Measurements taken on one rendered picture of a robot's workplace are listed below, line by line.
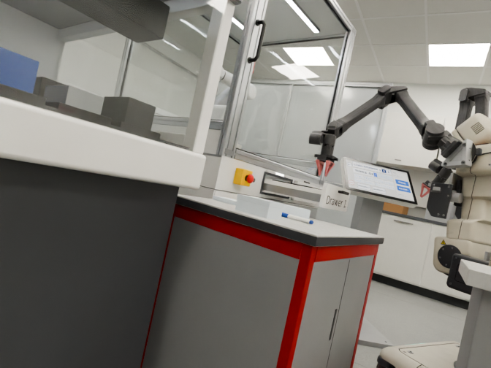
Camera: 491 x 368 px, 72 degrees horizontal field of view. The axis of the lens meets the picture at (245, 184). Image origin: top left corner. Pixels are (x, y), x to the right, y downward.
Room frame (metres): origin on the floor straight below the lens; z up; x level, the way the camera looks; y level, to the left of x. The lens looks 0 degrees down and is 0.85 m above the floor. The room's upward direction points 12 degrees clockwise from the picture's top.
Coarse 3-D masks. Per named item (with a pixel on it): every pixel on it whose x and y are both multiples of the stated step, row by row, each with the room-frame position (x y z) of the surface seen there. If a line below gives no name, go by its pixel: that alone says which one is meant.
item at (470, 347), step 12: (468, 264) 0.92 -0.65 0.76; (480, 264) 1.00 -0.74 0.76; (468, 276) 0.82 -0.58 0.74; (480, 276) 0.81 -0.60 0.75; (480, 288) 0.81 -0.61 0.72; (480, 300) 0.84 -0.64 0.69; (468, 312) 0.98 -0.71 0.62; (480, 312) 0.83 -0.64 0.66; (468, 324) 0.93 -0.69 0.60; (480, 324) 0.83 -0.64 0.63; (468, 336) 0.89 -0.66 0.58; (480, 336) 0.83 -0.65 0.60; (468, 348) 0.85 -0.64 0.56; (480, 348) 0.83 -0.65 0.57; (468, 360) 0.84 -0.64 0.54; (480, 360) 0.82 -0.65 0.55
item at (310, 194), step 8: (264, 184) 1.67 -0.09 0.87; (272, 184) 1.64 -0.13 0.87; (280, 184) 1.61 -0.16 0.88; (288, 184) 1.59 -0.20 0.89; (272, 192) 1.64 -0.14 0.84; (280, 192) 1.61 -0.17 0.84; (288, 192) 1.58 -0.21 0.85; (296, 192) 1.55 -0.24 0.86; (304, 192) 1.53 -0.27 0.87; (312, 192) 1.51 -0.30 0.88; (320, 192) 1.49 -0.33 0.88; (312, 200) 1.50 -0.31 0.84
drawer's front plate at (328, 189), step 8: (328, 184) 1.46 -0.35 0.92; (328, 192) 1.47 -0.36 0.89; (336, 192) 1.54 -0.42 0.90; (320, 200) 1.46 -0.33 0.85; (328, 200) 1.49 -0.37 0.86; (336, 200) 1.56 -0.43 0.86; (344, 200) 1.64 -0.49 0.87; (328, 208) 1.50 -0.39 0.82; (336, 208) 1.57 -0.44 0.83; (344, 208) 1.65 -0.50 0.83
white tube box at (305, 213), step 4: (284, 204) 1.42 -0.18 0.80; (284, 208) 1.38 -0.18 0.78; (288, 208) 1.38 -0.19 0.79; (292, 208) 1.38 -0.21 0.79; (296, 208) 1.37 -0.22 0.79; (300, 208) 1.37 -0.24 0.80; (288, 212) 1.38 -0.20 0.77; (292, 212) 1.38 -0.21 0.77; (296, 212) 1.37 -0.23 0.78; (300, 212) 1.37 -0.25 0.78; (304, 212) 1.37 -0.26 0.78; (308, 212) 1.37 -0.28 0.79; (300, 216) 1.37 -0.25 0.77; (304, 216) 1.37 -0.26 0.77; (308, 216) 1.37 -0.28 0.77
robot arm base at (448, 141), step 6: (444, 138) 1.47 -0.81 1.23; (450, 138) 1.46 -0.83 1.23; (456, 138) 1.44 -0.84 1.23; (438, 144) 1.49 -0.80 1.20; (444, 144) 1.45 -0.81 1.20; (450, 144) 1.41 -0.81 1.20; (456, 144) 1.40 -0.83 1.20; (444, 150) 1.43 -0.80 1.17; (450, 150) 1.42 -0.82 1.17; (444, 156) 1.44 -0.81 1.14
